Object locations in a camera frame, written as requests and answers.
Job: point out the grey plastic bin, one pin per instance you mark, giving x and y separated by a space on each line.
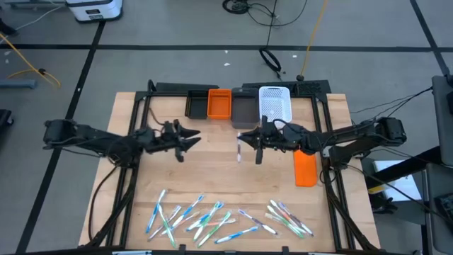
244 110

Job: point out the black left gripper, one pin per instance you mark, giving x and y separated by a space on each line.
163 140

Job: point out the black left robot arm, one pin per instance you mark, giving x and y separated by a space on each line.
88 136

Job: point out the grey floor bar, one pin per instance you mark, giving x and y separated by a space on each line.
17 84

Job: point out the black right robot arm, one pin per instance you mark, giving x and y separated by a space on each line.
354 131

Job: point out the grey furniture panel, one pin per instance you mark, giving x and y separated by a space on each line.
440 134
433 226

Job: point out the flat orange plastic lid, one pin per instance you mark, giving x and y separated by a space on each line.
306 170

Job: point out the white paper sheet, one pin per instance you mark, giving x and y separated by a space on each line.
401 186

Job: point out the black perforated mount plate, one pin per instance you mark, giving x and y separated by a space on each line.
308 86

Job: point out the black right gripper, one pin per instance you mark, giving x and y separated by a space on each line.
283 138

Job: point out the white perforated plastic basket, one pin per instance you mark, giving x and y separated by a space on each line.
276 104

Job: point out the black diagonal beam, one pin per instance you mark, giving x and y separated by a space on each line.
407 167

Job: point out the black plastic mount plate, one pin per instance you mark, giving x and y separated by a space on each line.
177 86

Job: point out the black chair base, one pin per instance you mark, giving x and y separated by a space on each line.
4 118

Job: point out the silver aluminium bracket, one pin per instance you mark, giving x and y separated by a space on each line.
131 253

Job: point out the black aluminium table frame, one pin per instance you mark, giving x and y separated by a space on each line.
166 94

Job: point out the white Trossen equipment box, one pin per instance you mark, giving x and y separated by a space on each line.
93 8

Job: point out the orange plastic bin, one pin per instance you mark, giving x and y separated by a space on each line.
219 104

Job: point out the black plastic bin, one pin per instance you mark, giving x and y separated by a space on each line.
196 106

